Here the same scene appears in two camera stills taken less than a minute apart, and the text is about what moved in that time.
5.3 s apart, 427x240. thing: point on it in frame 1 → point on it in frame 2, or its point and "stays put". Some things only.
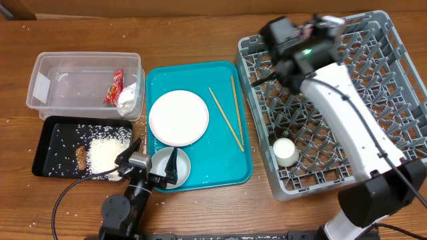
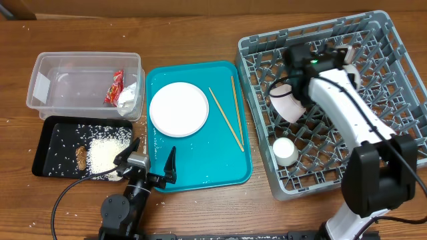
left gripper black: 160,181 stays put
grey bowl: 161,159 → 351,69
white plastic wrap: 127,100 stays put
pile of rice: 101,154 stays put
